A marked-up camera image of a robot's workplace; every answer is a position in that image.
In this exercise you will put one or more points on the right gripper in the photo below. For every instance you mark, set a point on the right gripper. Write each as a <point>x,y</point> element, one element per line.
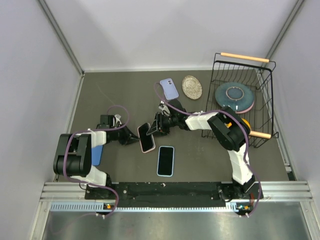
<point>158,125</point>

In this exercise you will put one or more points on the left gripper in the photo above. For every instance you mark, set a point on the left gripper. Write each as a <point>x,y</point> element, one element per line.
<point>129,137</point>

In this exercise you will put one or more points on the pink phone case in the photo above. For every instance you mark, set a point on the pink phone case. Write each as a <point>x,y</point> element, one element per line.
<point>147,150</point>

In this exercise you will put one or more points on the light blue phone case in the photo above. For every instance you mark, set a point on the light blue phone case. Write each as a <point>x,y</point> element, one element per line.
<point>157,161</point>

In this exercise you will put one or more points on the purple-edged black phone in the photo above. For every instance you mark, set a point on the purple-edged black phone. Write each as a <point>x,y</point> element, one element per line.
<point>165,160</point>

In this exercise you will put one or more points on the blue phone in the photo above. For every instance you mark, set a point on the blue phone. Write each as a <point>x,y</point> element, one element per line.
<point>96,155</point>

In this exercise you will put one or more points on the lavender phone case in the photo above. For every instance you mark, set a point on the lavender phone case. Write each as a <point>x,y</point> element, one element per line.
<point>169,89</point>

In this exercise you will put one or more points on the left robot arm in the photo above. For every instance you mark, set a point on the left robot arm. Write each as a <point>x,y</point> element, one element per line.
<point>74,157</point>

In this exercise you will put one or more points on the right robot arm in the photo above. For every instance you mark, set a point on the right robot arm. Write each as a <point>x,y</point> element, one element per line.
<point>228,128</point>

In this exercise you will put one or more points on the speckled oval dish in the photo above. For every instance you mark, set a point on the speckled oval dish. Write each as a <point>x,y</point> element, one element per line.
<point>191,87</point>

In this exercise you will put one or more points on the pink plate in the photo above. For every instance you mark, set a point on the pink plate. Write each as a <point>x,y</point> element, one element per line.
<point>244,106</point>

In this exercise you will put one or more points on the blue glazed plate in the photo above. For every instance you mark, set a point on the blue glazed plate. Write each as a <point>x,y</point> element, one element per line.
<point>231,93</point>

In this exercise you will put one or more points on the orange bowl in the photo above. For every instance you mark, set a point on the orange bowl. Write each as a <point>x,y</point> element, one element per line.
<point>247,123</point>

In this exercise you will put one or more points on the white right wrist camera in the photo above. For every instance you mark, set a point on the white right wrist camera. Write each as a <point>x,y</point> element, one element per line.
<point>164,109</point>

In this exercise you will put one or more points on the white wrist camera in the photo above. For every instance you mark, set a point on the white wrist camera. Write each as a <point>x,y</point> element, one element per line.
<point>164,109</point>
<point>117,121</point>

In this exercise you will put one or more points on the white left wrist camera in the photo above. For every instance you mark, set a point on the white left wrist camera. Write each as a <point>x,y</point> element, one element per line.
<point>117,121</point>

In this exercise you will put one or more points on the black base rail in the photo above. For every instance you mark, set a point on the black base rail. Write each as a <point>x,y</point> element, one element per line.
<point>182,194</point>

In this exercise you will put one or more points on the black wire dish rack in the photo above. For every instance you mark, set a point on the black wire dish rack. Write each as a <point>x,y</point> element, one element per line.
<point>245,84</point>

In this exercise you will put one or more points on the grey cable duct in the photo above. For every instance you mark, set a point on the grey cable duct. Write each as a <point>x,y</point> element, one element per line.
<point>100,207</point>

